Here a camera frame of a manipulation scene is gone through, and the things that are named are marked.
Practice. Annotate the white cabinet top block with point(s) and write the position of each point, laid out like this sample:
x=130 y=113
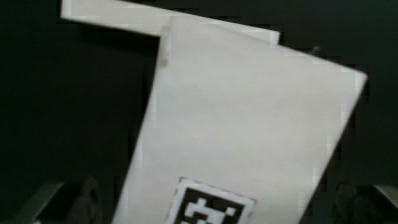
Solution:
x=247 y=113

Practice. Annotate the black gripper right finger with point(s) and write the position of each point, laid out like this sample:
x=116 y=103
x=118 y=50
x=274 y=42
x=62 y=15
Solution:
x=361 y=206

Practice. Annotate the white table border fence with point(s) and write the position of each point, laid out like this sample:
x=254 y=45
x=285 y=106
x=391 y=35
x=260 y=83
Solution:
x=142 y=19

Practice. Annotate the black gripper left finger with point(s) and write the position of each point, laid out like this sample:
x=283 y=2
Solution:
x=64 y=204

